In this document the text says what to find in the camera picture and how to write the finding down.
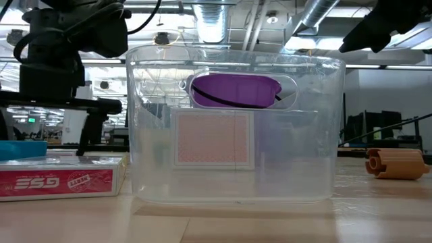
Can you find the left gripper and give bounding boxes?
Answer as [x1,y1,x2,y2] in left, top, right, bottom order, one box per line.
[0,63,124,157]

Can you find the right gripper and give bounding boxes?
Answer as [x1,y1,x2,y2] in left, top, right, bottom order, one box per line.
[337,0,432,55]

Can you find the playing cards box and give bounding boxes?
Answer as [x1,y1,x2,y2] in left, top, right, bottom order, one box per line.
[0,155,128,203]

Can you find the brown toy block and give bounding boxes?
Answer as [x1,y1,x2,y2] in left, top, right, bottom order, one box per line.
[364,148,431,181]

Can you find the white pillar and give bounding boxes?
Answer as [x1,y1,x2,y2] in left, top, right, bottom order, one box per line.
[61,80,95,145]

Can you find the blue triangular toy block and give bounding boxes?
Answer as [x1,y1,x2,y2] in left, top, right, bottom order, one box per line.
[0,140,49,161]

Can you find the long ceiling light panel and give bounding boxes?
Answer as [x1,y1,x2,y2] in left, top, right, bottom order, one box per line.
[283,35,384,52]

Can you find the black monitors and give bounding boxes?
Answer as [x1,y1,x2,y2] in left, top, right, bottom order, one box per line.
[346,109,403,144]

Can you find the black stand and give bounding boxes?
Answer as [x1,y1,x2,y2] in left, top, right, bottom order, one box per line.
[402,115,423,153]

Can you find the purple plastic bucket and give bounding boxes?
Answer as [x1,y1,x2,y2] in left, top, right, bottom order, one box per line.
[186,73,284,110]

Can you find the red-backed playing card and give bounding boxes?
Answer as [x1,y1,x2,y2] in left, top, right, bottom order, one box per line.
[170,107,256,171]

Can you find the clear plastic bin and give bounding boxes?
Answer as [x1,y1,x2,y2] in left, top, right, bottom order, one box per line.
[126,45,347,204]

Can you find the slanted silver spiral duct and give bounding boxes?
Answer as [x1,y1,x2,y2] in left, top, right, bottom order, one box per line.
[292,0,341,34]

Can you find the thin black cable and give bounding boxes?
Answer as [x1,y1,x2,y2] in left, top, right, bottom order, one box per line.
[338,112,432,147]

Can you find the black ceiling camera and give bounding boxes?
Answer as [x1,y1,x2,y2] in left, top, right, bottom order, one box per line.
[153,31,171,47]

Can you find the wide silver spiral duct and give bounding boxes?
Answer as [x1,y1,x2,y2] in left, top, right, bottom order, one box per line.
[192,2,232,45]

